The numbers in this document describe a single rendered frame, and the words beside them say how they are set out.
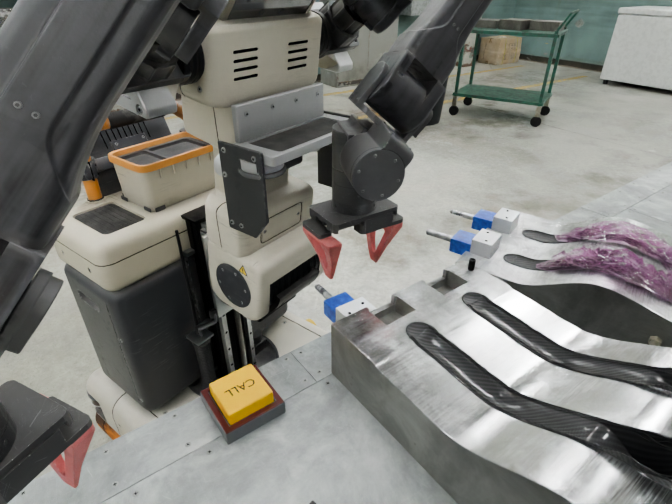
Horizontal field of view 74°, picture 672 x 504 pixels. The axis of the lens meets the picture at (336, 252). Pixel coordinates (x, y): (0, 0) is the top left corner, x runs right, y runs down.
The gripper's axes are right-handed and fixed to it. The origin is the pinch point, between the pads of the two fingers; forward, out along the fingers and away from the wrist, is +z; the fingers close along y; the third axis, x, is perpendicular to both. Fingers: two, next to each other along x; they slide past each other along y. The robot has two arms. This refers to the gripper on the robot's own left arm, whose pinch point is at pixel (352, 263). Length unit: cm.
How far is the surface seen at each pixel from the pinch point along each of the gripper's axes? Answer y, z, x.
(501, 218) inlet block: 36.6, 4.3, 2.6
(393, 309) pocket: 3.4, 5.9, -5.7
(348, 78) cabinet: 330, 84, 475
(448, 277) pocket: 14.5, 4.8, -5.4
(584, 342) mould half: 17.4, 3.8, -25.6
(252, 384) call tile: -18.4, 8.9, -4.8
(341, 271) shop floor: 74, 93, 111
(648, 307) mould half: 31.4, 3.8, -26.4
